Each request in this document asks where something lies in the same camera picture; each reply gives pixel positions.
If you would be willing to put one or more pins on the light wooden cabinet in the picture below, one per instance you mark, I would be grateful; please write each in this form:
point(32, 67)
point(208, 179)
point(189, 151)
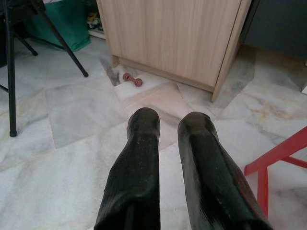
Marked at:
point(172, 36)

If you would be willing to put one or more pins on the green bag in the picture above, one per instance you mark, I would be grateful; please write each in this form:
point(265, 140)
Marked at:
point(69, 26)

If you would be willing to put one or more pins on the red plastic stool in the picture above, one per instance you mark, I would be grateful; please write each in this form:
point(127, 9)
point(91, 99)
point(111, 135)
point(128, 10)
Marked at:
point(262, 172)

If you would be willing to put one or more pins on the black tv console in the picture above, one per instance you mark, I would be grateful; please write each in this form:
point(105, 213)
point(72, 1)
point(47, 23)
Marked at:
point(275, 21)

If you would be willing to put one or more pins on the pink dumbbell toy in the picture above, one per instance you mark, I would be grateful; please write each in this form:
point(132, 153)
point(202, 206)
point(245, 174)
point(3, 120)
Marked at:
point(133, 80)

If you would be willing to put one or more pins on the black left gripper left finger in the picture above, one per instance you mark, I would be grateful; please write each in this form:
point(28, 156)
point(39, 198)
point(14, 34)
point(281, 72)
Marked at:
point(139, 167)

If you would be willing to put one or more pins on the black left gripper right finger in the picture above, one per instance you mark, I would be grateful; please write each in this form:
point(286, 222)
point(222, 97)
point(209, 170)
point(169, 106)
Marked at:
point(206, 172)

